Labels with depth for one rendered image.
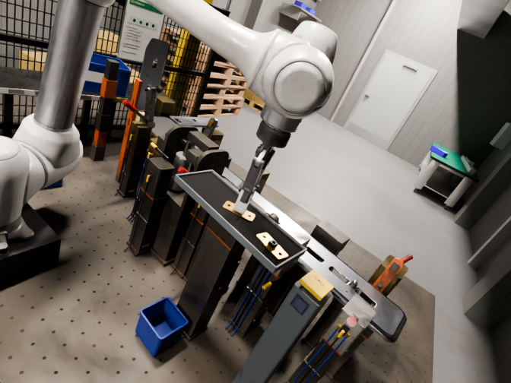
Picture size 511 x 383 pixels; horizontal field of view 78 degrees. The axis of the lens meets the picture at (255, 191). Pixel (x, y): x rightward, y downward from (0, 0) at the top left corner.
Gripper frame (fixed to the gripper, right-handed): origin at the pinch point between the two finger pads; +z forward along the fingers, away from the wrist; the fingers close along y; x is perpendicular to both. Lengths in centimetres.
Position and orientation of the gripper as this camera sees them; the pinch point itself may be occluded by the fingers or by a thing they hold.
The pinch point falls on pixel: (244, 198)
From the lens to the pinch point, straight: 78.8
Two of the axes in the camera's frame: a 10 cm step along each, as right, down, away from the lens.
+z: -3.7, 8.1, 4.5
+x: -8.9, -4.5, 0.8
